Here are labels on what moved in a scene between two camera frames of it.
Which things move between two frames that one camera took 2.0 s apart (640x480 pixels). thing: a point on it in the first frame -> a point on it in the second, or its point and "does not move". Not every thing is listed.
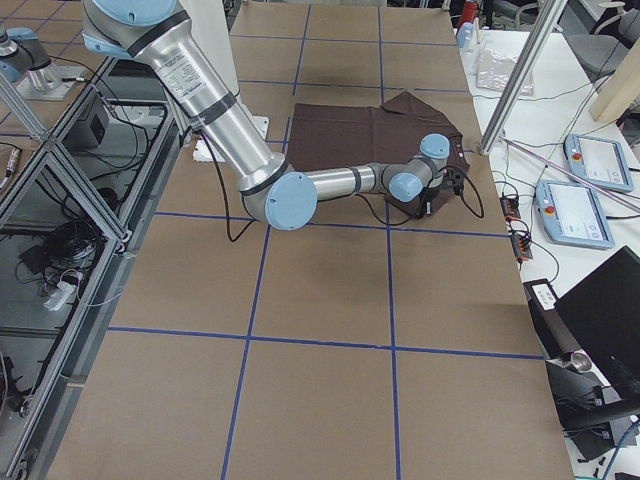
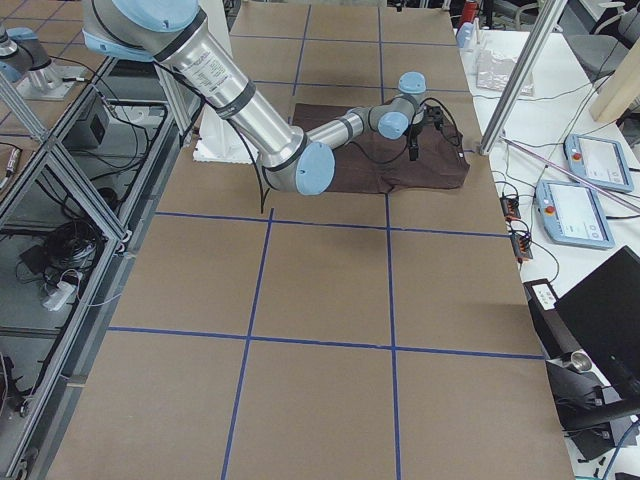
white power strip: (63, 291) does not move
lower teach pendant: (573, 213) does not move
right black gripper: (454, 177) -> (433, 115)
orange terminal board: (510, 208) does not move
